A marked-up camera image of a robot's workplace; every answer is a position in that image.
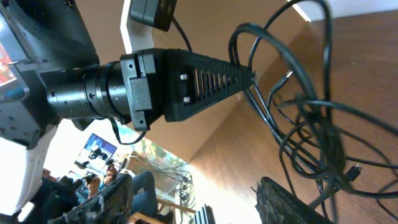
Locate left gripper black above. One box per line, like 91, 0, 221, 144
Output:
119, 48, 254, 131

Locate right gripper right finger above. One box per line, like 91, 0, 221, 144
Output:
252, 177, 333, 224

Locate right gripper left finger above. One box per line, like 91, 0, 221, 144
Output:
47, 174, 134, 224

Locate black thick labelled cable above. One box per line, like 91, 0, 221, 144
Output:
242, 86, 398, 224

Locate black USB-A cable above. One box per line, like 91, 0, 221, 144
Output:
228, 22, 398, 200

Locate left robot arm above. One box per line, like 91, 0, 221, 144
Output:
1, 1, 254, 216

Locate seated person in background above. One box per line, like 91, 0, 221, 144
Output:
83, 165, 174, 223

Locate background cluttered desk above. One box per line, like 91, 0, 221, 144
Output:
40, 124, 218, 224

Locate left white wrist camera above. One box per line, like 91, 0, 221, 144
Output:
120, 0, 177, 54

